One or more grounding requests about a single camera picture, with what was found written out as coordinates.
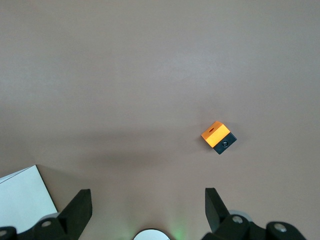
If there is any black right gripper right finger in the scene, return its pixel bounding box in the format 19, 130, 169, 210
201, 187, 307, 240

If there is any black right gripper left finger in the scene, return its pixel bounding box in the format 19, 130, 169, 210
0, 188, 94, 240

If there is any white drawer cabinet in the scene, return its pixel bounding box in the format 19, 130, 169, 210
0, 164, 59, 235

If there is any orange and black box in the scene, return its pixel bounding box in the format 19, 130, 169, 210
200, 120, 238, 156

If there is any brown table mat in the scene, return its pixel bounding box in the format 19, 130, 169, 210
0, 0, 320, 240

